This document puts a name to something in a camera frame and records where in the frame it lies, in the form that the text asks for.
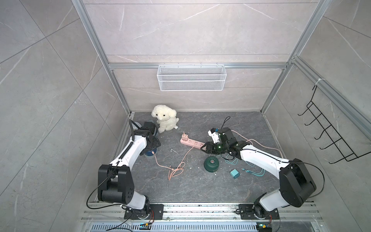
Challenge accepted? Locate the pink USB cable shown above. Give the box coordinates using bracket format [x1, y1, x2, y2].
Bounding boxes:
[150, 144, 195, 181]

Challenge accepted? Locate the white plush dog toy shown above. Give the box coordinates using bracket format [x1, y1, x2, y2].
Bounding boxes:
[151, 105, 179, 133]

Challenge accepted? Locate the pink power strip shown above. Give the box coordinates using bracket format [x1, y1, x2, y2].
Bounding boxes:
[180, 129, 285, 159]

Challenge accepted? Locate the metal base rail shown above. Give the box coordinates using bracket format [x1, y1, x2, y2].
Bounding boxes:
[76, 202, 328, 232]

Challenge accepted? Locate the black wall hook rack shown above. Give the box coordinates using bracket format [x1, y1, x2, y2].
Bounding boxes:
[298, 85, 371, 164]

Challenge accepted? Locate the teal USB cable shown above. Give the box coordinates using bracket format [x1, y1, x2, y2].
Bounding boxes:
[223, 155, 266, 177]

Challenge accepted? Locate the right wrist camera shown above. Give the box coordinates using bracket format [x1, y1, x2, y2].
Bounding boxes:
[208, 128, 220, 144]

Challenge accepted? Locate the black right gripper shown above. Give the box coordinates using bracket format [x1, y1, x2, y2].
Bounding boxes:
[200, 142, 228, 154]

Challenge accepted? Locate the teal USB charger adapter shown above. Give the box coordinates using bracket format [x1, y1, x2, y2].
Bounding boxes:
[230, 169, 240, 179]

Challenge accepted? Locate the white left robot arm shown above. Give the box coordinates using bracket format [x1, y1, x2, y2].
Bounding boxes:
[86, 119, 161, 220]

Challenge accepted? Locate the white wire mesh basket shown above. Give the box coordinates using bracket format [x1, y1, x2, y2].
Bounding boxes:
[157, 64, 227, 91]

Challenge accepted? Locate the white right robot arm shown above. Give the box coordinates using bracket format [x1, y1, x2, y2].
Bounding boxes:
[201, 126, 317, 219]

